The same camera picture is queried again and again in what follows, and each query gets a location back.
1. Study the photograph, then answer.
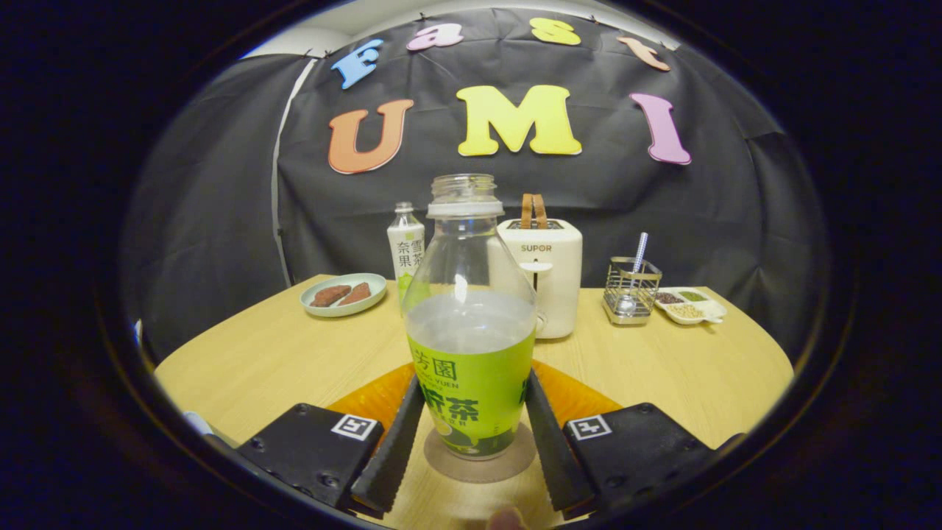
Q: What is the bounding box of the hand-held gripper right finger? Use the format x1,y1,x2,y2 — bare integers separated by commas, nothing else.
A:
525,361,744,516

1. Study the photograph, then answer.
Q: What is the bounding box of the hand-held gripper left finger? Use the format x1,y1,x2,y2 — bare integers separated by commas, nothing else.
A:
235,363,426,516

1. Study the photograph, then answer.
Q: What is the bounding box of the round brown coaster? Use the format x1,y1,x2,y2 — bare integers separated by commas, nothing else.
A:
424,420,536,484

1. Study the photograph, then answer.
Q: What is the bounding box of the green label juice bottle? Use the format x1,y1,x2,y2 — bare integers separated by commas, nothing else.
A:
403,174,538,461

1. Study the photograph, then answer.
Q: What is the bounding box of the capped white green tea bottle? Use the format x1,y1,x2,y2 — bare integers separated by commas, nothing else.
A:
387,202,426,303

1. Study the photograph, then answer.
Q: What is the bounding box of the wooden table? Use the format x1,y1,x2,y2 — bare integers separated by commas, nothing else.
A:
153,274,796,530

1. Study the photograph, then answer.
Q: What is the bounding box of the pale green plate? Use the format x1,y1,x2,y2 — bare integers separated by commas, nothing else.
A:
300,273,388,318

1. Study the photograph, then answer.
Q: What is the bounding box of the white toaster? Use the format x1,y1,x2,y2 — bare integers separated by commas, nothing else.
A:
487,219,583,339

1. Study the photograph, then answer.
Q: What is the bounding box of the white divided dish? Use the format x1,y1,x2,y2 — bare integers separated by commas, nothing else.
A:
654,286,728,326

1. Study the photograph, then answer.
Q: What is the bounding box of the metal spoon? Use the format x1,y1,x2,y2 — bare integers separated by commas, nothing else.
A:
617,233,650,314

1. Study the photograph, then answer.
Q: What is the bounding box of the metal wire utensil holder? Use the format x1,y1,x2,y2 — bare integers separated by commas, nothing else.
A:
602,256,662,326

